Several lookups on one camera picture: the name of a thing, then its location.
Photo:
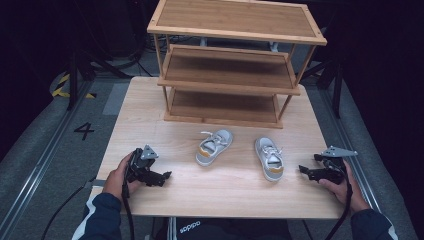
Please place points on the black metal stand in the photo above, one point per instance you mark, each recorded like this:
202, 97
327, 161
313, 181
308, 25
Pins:
74, 80
336, 86

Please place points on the person's left hand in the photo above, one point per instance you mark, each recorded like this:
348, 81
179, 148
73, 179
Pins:
115, 181

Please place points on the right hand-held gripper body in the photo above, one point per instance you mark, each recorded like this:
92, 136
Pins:
335, 168

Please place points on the metal floor rail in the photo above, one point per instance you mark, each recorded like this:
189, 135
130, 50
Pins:
353, 156
36, 166

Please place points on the person's right hand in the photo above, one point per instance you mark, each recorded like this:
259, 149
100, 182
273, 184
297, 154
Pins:
350, 191

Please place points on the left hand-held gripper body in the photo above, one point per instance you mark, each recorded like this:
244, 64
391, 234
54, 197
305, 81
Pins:
140, 165

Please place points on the grey sneaker with orange heel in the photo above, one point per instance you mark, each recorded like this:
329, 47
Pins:
213, 148
270, 160

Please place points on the person's dark clothing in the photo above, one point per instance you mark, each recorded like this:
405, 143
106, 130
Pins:
230, 230

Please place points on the wooden three-tier shoe rack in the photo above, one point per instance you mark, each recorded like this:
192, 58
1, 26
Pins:
233, 20

